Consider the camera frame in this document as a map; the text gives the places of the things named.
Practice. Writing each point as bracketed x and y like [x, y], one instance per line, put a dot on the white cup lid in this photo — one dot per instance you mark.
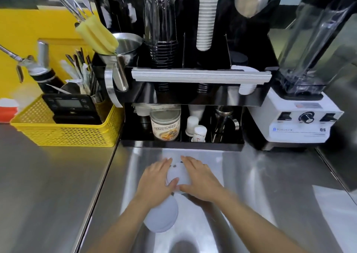
[179, 174]

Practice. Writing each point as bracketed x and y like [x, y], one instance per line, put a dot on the clear blender jar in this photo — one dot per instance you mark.
[315, 38]

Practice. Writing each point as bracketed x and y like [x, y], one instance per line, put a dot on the small steel milk jug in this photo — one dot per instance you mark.
[223, 124]

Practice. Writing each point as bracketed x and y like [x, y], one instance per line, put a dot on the person's right thumb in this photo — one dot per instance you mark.
[185, 188]

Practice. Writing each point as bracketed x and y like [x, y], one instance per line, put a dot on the person's right hand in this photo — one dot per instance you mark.
[205, 183]

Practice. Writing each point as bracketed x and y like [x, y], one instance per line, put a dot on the stack of white cups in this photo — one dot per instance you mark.
[205, 15]

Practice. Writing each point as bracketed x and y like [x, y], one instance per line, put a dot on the white blender base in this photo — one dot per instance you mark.
[301, 121]

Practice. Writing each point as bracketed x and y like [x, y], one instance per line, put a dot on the person's left hand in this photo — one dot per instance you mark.
[154, 181]

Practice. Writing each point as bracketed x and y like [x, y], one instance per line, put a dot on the black round lid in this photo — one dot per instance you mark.
[239, 59]

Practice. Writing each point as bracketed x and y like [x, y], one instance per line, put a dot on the black glass bottle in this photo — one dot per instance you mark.
[125, 4]

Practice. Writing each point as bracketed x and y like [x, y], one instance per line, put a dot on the small printed white bottle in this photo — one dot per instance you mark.
[199, 134]

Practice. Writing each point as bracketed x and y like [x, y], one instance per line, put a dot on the black digital scale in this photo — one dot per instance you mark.
[68, 105]

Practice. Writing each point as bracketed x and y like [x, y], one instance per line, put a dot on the person's right forearm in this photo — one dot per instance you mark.
[256, 227]

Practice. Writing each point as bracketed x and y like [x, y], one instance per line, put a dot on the red and white container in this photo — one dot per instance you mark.
[8, 110]

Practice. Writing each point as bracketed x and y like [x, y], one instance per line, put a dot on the stack of white lids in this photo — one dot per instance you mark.
[246, 89]

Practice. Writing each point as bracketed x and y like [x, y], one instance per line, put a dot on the white paper cup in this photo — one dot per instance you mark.
[161, 216]

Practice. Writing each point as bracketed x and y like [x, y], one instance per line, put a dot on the person's left thumb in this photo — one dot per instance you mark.
[172, 183]

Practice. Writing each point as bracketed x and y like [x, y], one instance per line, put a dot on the person's left forearm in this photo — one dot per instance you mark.
[125, 227]

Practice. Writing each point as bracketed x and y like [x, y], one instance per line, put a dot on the yellow sponge brush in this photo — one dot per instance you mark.
[97, 36]

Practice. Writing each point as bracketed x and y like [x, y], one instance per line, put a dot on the labelled glass jar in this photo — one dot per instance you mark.
[165, 126]

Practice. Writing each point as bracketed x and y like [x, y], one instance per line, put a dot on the yellow plastic basket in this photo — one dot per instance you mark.
[69, 134]

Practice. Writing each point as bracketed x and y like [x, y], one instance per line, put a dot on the black acrylic organizer rack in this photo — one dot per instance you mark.
[251, 46]

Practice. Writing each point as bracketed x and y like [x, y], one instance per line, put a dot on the black bottle with steel spout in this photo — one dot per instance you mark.
[41, 68]

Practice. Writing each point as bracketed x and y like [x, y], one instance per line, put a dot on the metal lever rod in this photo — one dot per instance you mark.
[9, 53]

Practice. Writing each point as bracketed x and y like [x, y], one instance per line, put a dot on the stainless steel pitcher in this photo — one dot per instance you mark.
[125, 54]

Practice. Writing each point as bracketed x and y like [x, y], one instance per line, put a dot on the small plain white bottle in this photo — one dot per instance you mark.
[192, 125]

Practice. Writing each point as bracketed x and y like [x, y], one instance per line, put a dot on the grey aluminium bar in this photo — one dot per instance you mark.
[200, 75]

